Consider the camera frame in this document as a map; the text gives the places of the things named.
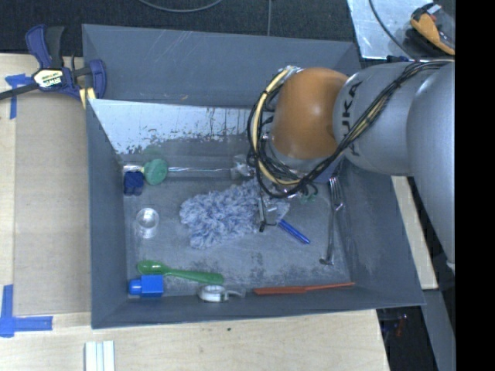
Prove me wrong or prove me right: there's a blue toy block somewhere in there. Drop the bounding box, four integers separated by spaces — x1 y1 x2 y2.
128 274 165 298

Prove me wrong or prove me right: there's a red-orange thin stick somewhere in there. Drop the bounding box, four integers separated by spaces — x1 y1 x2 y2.
252 281 357 296

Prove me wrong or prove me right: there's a green round lid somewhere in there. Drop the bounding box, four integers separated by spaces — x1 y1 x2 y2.
142 158 170 186

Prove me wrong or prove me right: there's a flat brown board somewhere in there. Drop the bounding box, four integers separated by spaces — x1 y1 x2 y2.
12 90 93 317

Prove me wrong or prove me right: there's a metal fork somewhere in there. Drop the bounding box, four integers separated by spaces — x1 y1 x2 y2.
319 175 346 267

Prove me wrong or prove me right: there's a clear plastic rod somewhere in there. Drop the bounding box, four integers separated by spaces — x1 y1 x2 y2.
122 159 256 181

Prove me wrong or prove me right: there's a green plastic spoon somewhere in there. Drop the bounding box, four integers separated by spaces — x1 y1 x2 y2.
137 260 225 285

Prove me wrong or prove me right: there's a blue and white shaggy cloth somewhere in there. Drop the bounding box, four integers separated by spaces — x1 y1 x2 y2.
179 179 291 250

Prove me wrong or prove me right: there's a dark blue toy piece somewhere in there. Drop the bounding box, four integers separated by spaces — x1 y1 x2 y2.
123 170 145 197

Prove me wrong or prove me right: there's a blue pen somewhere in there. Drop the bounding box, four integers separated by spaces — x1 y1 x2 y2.
278 219 311 245

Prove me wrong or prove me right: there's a grey metal bin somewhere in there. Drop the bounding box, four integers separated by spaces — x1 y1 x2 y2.
81 23 427 330

